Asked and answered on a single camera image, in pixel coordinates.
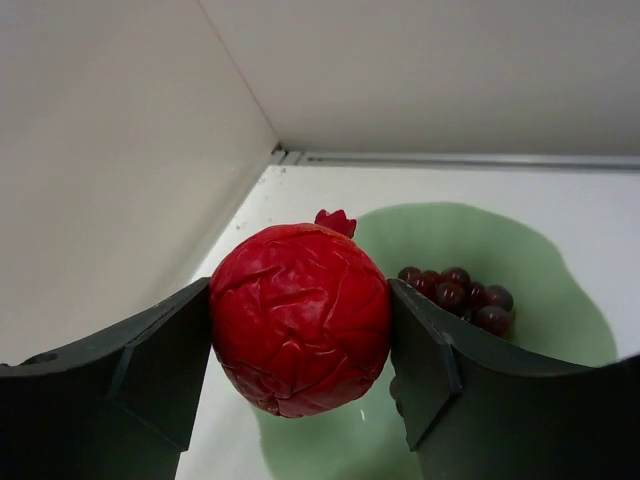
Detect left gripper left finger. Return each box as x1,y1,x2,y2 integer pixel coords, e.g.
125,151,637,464
1,278,211,479

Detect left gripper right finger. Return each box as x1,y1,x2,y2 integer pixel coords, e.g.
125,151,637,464
390,279,639,479

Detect dark red fake grapes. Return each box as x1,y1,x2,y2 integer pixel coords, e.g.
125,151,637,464
397,266,515,338

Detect red fake pomegranate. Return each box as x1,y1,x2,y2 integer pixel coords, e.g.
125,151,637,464
209,210,392,418

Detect green glass fruit bowl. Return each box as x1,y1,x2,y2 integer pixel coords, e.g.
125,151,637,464
256,202,618,479

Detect right aluminium frame rail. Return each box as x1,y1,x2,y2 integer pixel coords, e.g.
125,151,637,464
271,148,639,174

